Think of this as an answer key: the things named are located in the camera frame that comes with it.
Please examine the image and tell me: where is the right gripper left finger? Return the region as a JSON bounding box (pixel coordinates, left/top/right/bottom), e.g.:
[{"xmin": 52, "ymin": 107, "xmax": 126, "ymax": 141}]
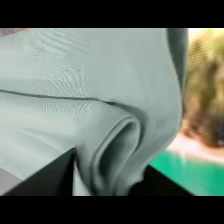
[{"xmin": 3, "ymin": 147, "xmax": 77, "ymax": 197}]

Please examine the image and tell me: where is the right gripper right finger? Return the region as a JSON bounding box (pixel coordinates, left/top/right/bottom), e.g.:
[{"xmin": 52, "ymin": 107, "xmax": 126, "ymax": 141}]
[{"xmin": 129, "ymin": 164, "xmax": 194, "ymax": 197}]

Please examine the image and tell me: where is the pale green shirt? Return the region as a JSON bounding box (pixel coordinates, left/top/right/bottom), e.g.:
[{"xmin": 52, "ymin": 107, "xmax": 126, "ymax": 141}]
[{"xmin": 0, "ymin": 27, "xmax": 190, "ymax": 197}]

